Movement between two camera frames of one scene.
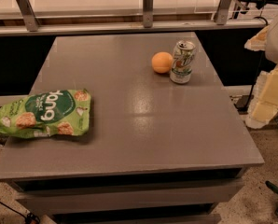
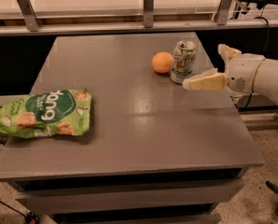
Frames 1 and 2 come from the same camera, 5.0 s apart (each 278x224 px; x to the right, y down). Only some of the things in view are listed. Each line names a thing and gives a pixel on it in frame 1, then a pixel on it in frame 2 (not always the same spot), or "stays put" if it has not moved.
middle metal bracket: (147, 7) stays put
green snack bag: (52, 113) stays put
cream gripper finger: (257, 43) -> (227, 52)
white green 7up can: (183, 56) stays put
